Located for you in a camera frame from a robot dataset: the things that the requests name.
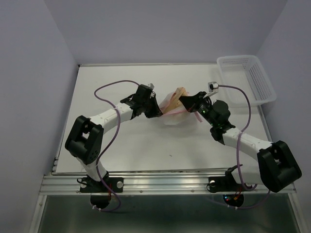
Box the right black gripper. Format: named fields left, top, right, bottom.
left=179, top=91, right=216, bottom=126

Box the white mesh laundry bag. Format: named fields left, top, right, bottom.
left=159, top=92, right=202, bottom=126

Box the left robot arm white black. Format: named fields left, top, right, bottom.
left=65, top=84, right=162, bottom=191

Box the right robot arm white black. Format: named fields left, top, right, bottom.
left=179, top=92, right=302, bottom=193

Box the white plastic basket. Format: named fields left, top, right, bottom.
left=217, top=55, right=276, bottom=106

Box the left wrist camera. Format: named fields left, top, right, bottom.
left=147, top=83, right=155, bottom=90

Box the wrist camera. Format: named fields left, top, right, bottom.
left=206, top=82, right=219, bottom=97
left=147, top=83, right=155, bottom=90

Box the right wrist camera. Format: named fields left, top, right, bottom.
left=206, top=82, right=219, bottom=97

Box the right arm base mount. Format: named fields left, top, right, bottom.
left=207, top=166, right=246, bottom=193

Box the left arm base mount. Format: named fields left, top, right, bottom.
left=76, top=176, right=124, bottom=193

